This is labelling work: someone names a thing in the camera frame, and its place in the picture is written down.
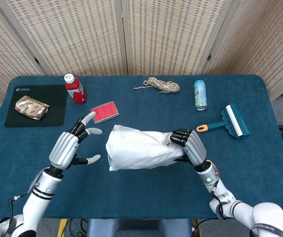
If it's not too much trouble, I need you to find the blue carpeted table surface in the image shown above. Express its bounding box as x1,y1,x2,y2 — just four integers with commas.
0,75,283,220

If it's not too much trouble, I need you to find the woven bamboo folding screen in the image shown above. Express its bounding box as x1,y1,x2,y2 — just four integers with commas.
0,0,283,154

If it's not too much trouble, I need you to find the brown wrapped package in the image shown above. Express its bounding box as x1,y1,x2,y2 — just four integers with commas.
14,96,50,121

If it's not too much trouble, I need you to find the beige braided rope bundle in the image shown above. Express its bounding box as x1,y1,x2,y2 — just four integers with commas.
133,76,181,94

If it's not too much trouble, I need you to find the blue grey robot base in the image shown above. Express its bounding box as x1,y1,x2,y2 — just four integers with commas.
86,218,193,237

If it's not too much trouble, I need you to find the blue printed drink can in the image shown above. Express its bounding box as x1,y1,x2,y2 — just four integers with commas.
193,79,208,112

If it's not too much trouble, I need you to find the red juice bottle white cap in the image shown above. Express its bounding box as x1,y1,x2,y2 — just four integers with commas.
64,74,88,105

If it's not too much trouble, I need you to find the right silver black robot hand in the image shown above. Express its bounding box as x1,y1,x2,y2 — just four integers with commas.
170,127,208,166

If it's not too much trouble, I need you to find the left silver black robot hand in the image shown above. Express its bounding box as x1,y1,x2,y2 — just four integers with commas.
48,111,103,170

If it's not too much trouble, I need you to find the transparent plastic bag white filling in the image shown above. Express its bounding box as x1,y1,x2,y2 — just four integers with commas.
106,124,185,172

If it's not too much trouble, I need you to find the black mouse mat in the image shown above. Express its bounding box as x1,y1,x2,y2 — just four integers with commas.
4,84,68,128

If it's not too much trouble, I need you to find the teal lint roller orange handle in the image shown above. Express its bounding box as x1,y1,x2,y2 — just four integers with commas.
196,103,251,139

